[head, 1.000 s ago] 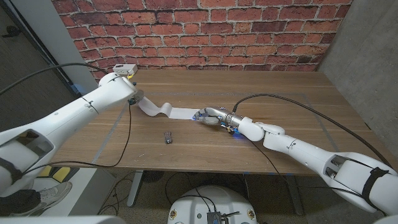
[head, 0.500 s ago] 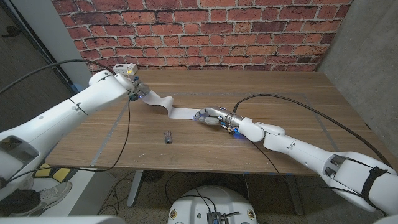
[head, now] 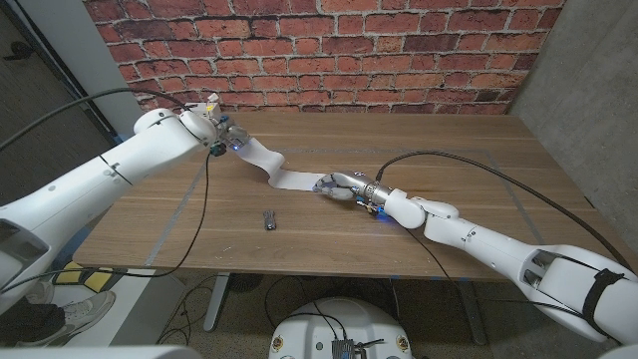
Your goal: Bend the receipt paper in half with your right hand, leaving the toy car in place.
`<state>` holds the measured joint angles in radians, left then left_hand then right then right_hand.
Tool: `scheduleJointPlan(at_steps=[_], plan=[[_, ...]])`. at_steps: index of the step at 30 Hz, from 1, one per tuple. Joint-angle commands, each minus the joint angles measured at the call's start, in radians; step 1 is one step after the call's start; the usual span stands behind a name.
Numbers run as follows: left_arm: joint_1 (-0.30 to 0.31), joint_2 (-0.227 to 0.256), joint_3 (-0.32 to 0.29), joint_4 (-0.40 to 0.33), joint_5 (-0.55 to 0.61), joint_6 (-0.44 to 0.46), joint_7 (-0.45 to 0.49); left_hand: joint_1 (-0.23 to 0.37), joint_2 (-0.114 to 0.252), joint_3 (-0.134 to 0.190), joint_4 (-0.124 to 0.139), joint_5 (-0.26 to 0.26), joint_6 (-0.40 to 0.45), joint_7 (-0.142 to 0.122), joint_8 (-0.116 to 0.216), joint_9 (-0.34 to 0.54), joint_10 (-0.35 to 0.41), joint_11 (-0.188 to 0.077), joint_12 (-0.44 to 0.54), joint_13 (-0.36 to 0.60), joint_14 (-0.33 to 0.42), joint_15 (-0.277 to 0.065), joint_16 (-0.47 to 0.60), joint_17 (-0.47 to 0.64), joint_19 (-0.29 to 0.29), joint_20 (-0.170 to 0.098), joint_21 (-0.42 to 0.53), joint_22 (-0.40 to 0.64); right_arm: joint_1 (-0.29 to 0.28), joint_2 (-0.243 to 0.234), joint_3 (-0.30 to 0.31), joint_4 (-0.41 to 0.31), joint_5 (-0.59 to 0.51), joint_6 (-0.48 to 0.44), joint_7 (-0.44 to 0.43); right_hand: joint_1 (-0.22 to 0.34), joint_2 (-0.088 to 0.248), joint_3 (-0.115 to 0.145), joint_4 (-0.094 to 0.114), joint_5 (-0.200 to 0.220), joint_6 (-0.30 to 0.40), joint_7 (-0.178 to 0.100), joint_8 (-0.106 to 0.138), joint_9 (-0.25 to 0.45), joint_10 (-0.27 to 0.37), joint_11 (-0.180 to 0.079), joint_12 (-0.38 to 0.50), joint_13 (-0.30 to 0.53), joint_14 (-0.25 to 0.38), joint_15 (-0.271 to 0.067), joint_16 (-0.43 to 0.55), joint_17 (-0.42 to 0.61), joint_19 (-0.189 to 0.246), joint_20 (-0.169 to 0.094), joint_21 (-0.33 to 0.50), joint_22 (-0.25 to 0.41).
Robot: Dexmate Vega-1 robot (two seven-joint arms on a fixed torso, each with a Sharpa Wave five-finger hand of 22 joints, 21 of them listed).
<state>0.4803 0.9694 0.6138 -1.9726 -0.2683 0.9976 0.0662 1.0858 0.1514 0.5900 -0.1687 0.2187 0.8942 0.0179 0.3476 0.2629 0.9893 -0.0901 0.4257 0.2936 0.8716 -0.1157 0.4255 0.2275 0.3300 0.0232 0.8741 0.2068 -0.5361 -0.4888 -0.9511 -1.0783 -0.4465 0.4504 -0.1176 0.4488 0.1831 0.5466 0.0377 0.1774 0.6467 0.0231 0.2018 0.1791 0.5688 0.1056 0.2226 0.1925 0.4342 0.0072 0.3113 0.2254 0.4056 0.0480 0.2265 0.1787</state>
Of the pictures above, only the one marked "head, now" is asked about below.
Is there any person in dark trousers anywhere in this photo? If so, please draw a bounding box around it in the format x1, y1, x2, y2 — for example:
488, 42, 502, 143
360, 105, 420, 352
0, 280, 117, 349

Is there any grey table leg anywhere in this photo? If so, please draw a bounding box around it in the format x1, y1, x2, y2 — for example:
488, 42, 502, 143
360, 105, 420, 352
458, 279, 488, 346
202, 272, 231, 333

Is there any red brick print backdrop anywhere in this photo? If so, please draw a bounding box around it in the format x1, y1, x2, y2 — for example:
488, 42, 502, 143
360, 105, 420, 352
82, 0, 567, 141

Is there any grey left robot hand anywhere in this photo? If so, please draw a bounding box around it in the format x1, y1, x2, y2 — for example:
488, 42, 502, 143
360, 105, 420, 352
213, 115, 253, 154

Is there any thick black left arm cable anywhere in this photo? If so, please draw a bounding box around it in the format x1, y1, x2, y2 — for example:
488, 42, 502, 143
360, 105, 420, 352
0, 88, 193, 154

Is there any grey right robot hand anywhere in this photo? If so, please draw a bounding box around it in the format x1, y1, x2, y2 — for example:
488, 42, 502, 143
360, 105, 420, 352
312, 171, 396, 207

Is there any black door handle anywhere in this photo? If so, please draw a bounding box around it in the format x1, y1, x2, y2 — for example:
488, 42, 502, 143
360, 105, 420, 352
3, 41, 34, 62

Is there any grey electronics box on torso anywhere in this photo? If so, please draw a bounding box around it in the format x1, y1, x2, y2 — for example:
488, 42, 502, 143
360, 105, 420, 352
331, 338, 369, 359

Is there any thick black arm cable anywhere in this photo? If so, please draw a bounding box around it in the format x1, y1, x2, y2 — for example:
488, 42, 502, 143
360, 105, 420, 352
374, 150, 634, 273
0, 88, 193, 154

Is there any white receipt paper strip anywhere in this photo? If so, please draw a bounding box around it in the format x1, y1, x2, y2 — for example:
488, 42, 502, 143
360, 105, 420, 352
233, 138, 328, 191

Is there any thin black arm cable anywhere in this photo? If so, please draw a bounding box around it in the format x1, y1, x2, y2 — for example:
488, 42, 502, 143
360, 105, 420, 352
0, 152, 211, 295
404, 227, 585, 319

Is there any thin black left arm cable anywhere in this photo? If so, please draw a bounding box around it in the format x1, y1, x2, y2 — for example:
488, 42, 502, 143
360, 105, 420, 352
0, 152, 211, 295

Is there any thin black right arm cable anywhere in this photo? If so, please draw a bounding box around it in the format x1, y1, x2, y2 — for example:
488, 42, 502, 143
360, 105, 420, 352
404, 227, 585, 319

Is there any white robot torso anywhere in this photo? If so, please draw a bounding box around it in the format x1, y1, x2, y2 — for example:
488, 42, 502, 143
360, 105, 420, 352
268, 297, 414, 359

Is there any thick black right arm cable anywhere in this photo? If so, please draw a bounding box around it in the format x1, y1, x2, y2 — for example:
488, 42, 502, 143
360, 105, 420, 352
374, 150, 634, 273

